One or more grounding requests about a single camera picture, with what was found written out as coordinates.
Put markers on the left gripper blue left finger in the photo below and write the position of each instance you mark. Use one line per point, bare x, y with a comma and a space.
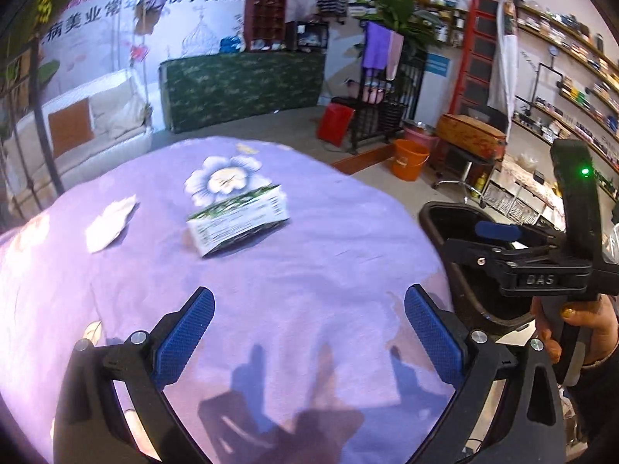
90, 426

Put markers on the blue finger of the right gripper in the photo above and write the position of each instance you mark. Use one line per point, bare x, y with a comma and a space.
498, 231

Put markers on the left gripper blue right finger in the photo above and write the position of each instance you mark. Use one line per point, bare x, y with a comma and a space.
527, 426

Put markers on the white tissue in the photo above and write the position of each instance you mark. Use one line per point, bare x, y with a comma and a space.
109, 224

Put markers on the green white milk carton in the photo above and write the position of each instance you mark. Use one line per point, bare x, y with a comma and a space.
227, 222

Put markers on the black sleeved right forearm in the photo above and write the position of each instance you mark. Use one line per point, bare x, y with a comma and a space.
595, 398

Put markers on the dark brown trash bin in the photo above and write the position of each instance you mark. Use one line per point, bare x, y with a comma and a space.
493, 282

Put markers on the person's right hand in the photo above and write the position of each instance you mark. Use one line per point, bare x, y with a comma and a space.
598, 315

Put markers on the rolling stool with box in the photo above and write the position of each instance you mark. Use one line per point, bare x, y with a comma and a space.
479, 137

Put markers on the orange plastic bucket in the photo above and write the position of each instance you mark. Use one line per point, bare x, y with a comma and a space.
408, 160

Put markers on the red ladder shelf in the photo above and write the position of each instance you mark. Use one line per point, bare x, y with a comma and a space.
474, 75

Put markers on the black metal rack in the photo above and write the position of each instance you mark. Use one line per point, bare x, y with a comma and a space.
382, 105

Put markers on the red bag on floor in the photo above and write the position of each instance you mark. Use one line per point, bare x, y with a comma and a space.
334, 123

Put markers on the pink hanging towel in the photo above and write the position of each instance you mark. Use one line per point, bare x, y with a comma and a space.
396, 42

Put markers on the green potted plant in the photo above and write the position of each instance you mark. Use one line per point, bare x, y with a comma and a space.
419, 28

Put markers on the purple floral tablecloth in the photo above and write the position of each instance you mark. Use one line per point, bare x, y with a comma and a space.
309, 358

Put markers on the purple hanging towel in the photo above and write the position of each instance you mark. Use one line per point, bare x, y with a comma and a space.
376, 46

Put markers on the white wicker swing sofa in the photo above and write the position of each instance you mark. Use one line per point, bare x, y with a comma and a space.
118, 111

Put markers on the orange cushion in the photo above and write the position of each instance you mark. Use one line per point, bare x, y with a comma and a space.
70, 127

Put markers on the green patterned counter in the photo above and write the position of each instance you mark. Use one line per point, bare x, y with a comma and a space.
202, 91

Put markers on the red cubby cabinet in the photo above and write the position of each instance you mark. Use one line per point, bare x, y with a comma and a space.
264, 25

